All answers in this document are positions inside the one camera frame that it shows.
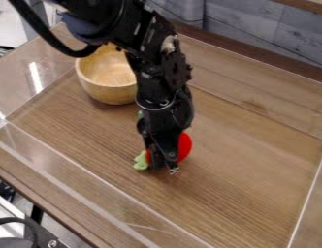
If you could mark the clear acrylic tray enclosure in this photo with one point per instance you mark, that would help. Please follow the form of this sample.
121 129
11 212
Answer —
241 191

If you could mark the wooden bowl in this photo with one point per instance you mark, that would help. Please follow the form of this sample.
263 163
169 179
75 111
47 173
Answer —
106 77

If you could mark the black bracket with bolt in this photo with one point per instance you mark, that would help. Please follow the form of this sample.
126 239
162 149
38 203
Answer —
42 238

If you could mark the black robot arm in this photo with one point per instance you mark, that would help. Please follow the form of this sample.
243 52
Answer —
146 37

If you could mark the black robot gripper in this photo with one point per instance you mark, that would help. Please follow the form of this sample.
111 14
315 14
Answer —
165 120

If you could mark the red plush fruit green leaf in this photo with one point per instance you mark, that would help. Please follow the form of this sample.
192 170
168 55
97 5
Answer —
185 147

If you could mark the green rectangular block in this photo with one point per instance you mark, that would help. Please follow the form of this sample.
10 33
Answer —
139 115

